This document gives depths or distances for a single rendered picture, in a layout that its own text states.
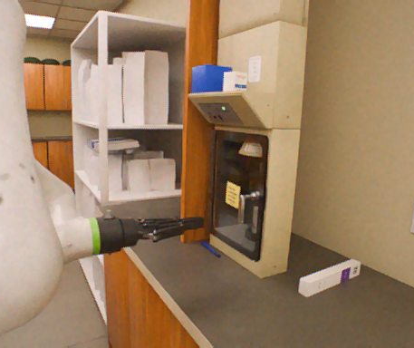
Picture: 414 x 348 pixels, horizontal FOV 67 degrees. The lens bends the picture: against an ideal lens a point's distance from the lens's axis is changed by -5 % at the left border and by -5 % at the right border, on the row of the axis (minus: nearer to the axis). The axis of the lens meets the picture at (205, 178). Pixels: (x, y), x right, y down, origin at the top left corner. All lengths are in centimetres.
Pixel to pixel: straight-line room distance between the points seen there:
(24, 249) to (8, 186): 7
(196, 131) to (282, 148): 38
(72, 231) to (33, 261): 47
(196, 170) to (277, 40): 57
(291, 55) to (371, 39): 39
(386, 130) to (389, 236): 36
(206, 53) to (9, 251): 107
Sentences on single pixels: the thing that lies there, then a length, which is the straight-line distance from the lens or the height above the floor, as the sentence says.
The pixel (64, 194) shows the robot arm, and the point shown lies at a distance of 87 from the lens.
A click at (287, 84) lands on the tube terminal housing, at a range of 99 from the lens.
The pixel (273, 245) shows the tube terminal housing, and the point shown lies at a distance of 106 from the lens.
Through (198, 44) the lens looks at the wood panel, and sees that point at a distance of 126.
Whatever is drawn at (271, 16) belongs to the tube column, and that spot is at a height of 173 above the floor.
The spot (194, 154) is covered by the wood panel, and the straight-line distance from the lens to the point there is 124.
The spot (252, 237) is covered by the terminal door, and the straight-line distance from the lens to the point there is 106.
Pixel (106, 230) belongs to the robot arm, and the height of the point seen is 117.
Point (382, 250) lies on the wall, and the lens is 129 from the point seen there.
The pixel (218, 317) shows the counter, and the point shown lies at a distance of 89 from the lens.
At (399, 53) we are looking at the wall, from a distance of 125.
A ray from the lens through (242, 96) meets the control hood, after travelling 90.
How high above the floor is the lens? 145
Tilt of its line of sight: 11 degrees down
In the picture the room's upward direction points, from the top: 2 degrees clockwise
